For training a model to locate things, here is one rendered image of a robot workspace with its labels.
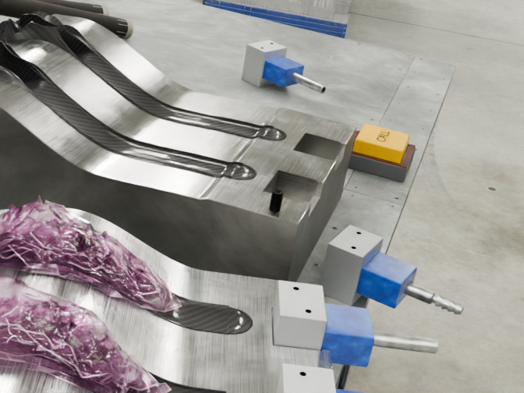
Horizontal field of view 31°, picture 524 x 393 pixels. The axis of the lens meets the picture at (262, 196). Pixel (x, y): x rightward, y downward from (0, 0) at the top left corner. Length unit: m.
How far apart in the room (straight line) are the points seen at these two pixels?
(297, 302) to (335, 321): 0.03
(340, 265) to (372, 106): 0.54
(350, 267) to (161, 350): 0.25
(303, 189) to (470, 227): 2.08
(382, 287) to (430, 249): 1.90
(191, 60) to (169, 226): 0.62
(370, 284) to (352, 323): 0.14
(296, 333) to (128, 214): 0.23
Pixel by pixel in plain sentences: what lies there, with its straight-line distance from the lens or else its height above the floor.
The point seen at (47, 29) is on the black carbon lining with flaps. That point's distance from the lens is 1.04.
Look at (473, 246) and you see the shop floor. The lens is 2.86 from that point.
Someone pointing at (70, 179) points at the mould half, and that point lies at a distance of 0.89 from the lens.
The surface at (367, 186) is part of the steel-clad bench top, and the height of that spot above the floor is 0.80.
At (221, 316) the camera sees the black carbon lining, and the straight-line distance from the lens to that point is 0.75.
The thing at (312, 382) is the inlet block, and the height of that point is 0.88.
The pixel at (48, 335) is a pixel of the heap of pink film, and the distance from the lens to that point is 0.61.
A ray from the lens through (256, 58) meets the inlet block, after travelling 1.38.
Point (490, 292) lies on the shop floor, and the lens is 2.65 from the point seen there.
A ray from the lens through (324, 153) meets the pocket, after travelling 1.01.
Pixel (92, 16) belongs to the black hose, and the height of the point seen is 0.84.
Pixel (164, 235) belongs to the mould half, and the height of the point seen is 0.84.
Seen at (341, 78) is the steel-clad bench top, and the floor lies 0.80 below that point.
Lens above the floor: 1.27
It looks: 26 degrees down
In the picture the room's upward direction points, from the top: 10 degrees clockwise
